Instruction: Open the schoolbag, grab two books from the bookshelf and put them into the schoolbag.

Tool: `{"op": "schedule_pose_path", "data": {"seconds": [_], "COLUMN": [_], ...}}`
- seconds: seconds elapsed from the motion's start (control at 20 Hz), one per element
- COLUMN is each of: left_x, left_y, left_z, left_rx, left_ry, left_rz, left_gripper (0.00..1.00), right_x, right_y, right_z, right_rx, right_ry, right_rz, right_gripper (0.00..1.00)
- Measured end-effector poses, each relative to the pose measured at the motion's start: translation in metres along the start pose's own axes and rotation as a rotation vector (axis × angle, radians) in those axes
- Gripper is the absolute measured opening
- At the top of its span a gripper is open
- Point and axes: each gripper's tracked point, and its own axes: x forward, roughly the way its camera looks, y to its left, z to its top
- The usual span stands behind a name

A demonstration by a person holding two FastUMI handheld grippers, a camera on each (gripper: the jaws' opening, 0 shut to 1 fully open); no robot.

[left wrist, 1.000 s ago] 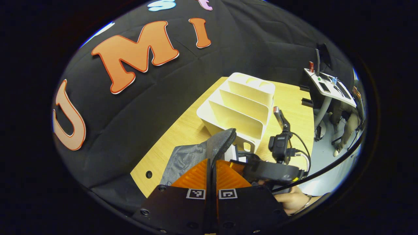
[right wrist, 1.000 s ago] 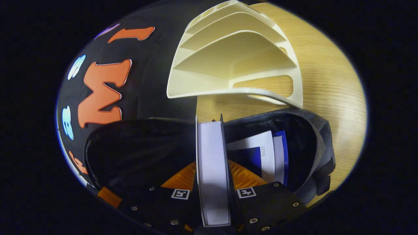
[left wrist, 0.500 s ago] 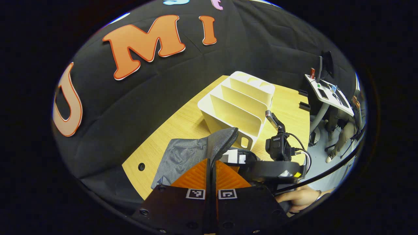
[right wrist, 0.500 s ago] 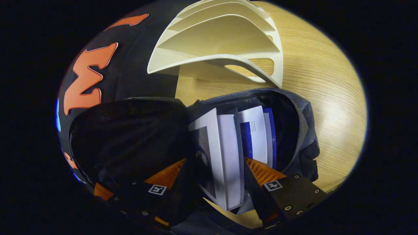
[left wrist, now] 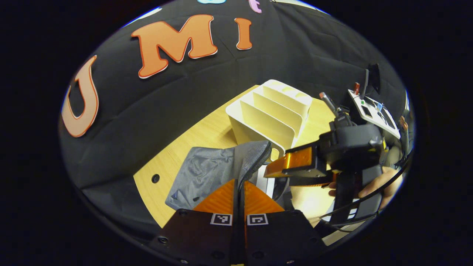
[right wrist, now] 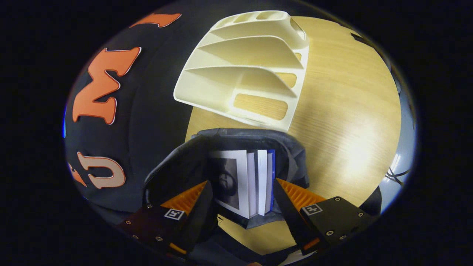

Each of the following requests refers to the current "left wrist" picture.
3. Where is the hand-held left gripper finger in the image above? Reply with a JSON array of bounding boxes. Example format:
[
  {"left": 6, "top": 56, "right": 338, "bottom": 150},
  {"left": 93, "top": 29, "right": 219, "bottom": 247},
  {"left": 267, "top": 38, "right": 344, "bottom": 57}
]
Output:
[
  {"left": 150, "top": 179, "right": 240, "bottom": 265},
  {"left": 239, "top": 181, "right": 326, "bottom": 265}
]

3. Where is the white portrait cover book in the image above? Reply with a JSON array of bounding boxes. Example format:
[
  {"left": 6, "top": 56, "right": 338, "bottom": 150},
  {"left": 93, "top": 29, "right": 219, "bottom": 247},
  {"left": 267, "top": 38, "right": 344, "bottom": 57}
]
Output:
[{"left": 256, "top": 165, "right": 276, "bottom": 199}]

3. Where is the white bookshelf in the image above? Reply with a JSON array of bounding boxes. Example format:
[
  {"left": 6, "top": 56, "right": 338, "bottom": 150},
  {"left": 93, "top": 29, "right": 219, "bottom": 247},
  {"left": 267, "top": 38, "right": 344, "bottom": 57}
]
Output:
[{"left": 225, "top": 79, "right": 313, "bottom": 162}]

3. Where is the grey schoolbag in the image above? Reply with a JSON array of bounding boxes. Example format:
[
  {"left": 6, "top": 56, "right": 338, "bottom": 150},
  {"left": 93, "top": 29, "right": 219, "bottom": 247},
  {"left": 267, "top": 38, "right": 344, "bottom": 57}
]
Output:
[{"left": 165, "top": 140, "right": 293, "bottom": 212}]

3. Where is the white power strip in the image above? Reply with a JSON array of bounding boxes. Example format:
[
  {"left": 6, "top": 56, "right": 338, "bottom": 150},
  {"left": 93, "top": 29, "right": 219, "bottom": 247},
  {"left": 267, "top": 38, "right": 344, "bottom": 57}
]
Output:
[{"left": 347, "top": 89, "right": 402, "bottom": 140}]

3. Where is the black power adapter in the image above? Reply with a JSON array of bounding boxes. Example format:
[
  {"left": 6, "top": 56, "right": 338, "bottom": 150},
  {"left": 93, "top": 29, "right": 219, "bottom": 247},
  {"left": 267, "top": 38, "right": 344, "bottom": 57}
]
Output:
[{"left": 364, "top": 64, "right": 381, "bottom": 98}]

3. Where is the black backdrop cloth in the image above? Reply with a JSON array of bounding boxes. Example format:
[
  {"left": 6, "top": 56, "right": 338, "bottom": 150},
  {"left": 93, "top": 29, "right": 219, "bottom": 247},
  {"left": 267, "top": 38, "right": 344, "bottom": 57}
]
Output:
[{"left": 59, "top": 0, "right": 407, "bottom": 239}]

